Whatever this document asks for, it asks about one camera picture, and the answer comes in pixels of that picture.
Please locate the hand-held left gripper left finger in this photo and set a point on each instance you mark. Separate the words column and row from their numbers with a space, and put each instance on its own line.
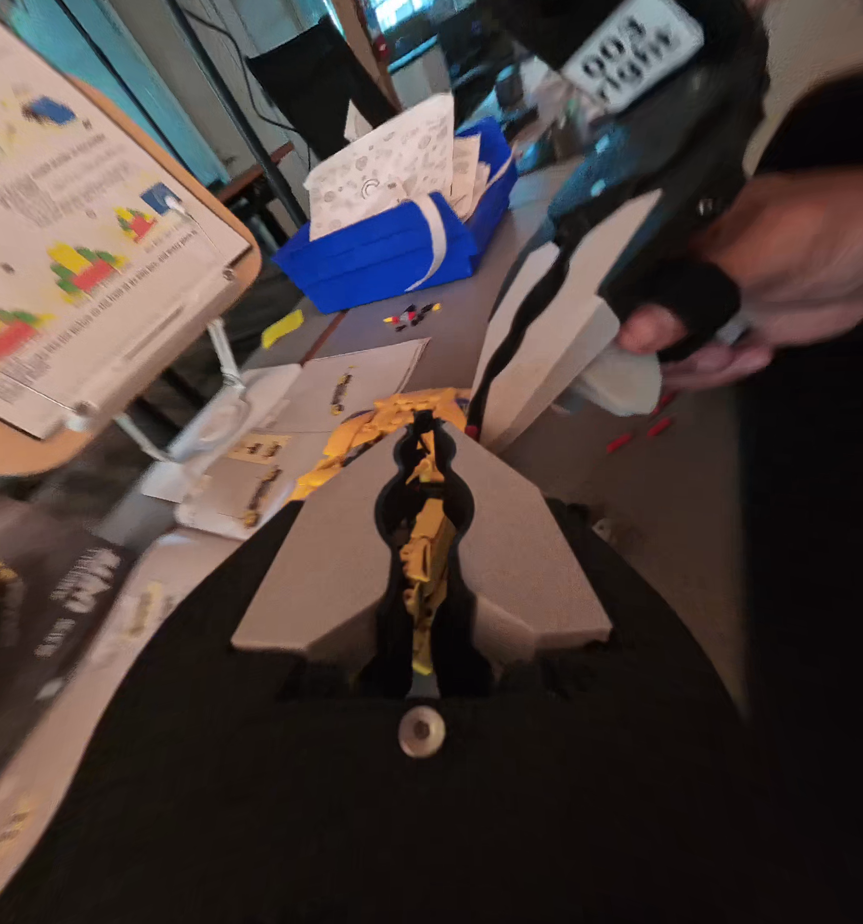
column 316, row 577

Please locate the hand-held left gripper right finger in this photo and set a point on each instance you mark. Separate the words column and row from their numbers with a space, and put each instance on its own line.
column 525, row 570

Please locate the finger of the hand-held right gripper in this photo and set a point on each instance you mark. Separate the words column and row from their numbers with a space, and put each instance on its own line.
column 568, row 325
column 507, row 325

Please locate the grey brick beam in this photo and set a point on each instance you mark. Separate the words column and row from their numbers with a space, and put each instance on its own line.
column 602, row 527

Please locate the yellow toy brick car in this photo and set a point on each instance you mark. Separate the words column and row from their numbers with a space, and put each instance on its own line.
column 428, row 534

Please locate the black brick connector piece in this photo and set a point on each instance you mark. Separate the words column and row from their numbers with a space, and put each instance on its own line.
column 424, row 429

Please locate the scattered coloured brick pieces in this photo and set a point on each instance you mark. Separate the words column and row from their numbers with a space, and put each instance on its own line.
column 411, row 315

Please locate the loose small brick pieces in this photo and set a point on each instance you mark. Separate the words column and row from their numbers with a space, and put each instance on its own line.
column 619, row 442

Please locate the open instruction booklet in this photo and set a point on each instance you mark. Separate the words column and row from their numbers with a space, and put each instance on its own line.
column 373, row 368

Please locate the blue plastic bin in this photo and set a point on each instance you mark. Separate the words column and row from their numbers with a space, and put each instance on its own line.
column 373, row 260

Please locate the patterned paper bag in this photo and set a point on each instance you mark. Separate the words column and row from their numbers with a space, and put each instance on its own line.
column 381, row 166

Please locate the yellow tape strip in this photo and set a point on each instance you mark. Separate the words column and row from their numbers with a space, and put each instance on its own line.
column 283, row 328

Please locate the toy car box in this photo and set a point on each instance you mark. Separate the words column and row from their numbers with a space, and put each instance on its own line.
column 41, row 613

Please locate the black monitor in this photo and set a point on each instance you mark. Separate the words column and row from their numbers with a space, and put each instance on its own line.
column 316, row 79

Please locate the black pole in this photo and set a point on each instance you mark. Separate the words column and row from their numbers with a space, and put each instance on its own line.
column 243, row 115

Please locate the printed instruction sheet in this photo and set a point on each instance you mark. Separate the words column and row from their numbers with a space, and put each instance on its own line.
column 77, row 216

